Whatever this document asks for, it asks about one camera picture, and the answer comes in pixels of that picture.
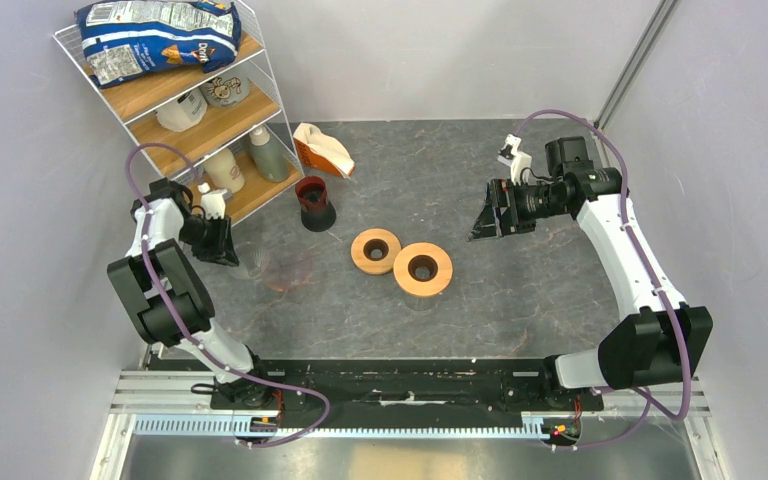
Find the wooden ring stand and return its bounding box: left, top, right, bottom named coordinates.
left=350, top=228, right=402, bottom=275
left=393, top=242, right=453, bottom=298

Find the blue Doritos chip bag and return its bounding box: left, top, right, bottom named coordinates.
left=75, top=1, right=243, bottom=89

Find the orange white filter box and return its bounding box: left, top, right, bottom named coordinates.
left=293, top=122, right=355, bottom=178

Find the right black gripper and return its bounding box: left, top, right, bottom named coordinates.
left=466, top=177, right=569, bottom=241

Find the cream white bottle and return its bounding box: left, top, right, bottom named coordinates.
left=204, top=148, right=245, bottom=193

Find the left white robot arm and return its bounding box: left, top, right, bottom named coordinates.
left=107, top=179, right=274, bottom=409

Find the grey green bottle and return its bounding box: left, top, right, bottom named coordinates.
left=249, top=126, right=289, bottom=183

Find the red black dripper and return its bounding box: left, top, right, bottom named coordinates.
left=295, top=176, right=337, bottom=232

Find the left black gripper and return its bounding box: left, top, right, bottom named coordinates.
left=177, top=214, right=239, bottom=268

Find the white wire wooden shelf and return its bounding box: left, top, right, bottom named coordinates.
left=54, top=1, right=303, bottom=223

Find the clear glass dripper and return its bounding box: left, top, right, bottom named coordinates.
left=230, top=242, right=268, bottom=281

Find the white plastic jug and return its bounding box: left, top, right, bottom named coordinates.
left=155, top=88, right=208, bottom=132

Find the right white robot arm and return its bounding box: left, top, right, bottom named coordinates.
left=468, top=135, right=713, bottom=409

